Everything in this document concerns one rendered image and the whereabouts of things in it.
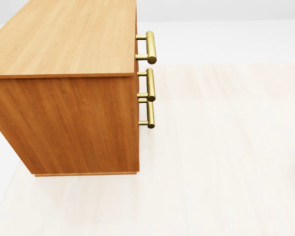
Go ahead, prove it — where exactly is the brass drawer handle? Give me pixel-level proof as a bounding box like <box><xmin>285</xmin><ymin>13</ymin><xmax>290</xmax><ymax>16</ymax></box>
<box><xmin>137</xmin><ymin>68</ymin><xmax>156</xmax><ymax>102</ymax></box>
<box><xmin>135</xmin><ymin>30</ymin><xmax>157</xmax><ymax>65</ymax></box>
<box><xmin>138</xmin><ymin>98</ymin><xmax>156</xmax><ymax>129</ymax></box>

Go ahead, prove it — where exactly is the wooden cabinet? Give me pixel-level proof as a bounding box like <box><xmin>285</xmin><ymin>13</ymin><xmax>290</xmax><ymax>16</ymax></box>
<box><xmin>0</xmin><ymin>0</ymin><xmax>140</xmax><ymax>177</ymax></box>

